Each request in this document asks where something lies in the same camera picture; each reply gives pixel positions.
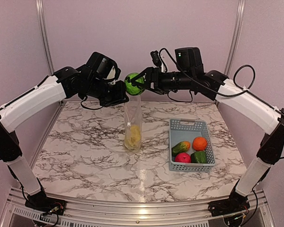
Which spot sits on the yellow toy banana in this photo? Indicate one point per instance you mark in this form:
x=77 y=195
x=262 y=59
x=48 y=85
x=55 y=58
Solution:
x=131 y=144

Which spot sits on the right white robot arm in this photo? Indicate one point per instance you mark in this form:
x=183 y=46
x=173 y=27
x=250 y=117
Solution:
x=218 y=87

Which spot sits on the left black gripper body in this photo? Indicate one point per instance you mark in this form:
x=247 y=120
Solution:
x=108 y=96

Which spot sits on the grey plastic basket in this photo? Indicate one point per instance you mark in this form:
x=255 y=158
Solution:
x=187 y=130

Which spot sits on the aluminium frame post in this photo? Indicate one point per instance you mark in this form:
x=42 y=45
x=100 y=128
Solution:
x=236 y=36
x=44 y=36

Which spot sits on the green orange toy cucumber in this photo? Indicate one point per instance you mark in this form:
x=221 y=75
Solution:
x=181 y=147

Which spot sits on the orange toy orange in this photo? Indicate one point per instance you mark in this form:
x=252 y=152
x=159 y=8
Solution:
x=199 y=144

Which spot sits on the clear zip top bag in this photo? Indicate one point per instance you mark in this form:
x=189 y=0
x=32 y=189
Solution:
x=133 y=113

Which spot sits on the red toy apple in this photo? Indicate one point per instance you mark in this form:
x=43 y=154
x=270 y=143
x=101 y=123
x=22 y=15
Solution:
x=183 y=158

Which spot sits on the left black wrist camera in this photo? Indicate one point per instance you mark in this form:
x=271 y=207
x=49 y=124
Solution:
x=100 y=67

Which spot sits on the left aluminium frame post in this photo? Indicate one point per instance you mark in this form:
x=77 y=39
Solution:
x=44 y=36

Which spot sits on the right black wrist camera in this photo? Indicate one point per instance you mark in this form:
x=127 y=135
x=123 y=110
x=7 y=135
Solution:
x=187 y=59

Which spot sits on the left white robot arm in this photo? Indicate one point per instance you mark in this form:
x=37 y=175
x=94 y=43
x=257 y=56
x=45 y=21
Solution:
x=63 y=84

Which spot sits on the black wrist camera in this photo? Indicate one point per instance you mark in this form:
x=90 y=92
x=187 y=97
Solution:
x=100 y=67
x=187 y=59

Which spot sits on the green toy bell pepper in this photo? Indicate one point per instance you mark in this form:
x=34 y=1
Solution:
x=199 y=157

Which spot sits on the yellow toy lemon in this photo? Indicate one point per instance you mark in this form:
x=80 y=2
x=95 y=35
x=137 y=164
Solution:
x=135 y=132

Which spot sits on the right aluminium frame post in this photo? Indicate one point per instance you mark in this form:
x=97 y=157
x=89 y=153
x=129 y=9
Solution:
x=236 y=36

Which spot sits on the front aluminium rail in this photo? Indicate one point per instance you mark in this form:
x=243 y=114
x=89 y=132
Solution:
x=92 y=213

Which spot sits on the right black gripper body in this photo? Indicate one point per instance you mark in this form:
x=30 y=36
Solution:
x=183 y=80

